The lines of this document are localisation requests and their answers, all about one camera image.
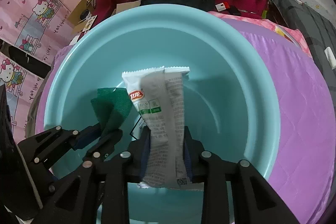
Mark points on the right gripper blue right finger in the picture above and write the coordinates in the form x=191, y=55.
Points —
x=188, y=153

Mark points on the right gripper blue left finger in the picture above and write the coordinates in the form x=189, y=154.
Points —
x=144, y=152

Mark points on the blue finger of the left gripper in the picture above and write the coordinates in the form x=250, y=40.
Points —
x=104, y=147
x=86, y=136

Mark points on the black and green glove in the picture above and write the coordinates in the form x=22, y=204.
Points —
x=111, y=106

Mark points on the grey white snack packet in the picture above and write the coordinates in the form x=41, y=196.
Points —
x=157, y=94

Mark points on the light blue plastic basin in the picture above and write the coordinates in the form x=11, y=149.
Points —
x=221, y=192

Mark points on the brown cardboard box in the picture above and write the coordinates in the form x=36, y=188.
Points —
x=81, y=14

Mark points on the purple quilted table cover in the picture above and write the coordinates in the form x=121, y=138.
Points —
x=296, y=118

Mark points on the pink cartoon cat curtain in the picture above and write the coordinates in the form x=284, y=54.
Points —
x=39, y=29

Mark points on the white cylindrical bottle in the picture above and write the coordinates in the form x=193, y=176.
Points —
x=330, y=57

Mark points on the grey plaid mattress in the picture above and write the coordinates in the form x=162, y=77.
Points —
x=318, y=32

